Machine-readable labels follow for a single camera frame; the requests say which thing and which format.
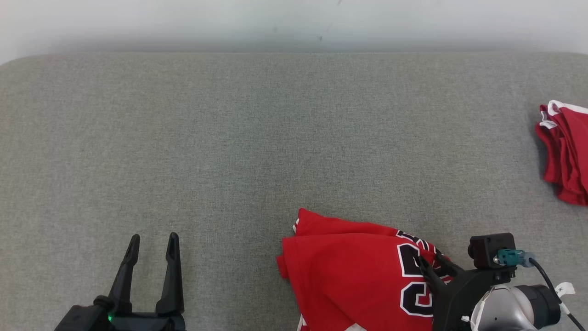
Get red basketball jersey white sleeves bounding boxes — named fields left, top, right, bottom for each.
left=277, top=208, right=465, bottom=331

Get teal right camera connector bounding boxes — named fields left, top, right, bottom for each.
left=494, top=248, right=536, bottom=268

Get red and white jersey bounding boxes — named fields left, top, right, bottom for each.
left=534, top=100, right=588, bottom=206

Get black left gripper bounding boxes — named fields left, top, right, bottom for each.
left=92, top=232, right=187, bottom=331

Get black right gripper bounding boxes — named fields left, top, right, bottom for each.
left=414, top=252, right=517, bottom=331

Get black right camera cable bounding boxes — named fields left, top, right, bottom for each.
left=528, top=257, right=576, bottom=331

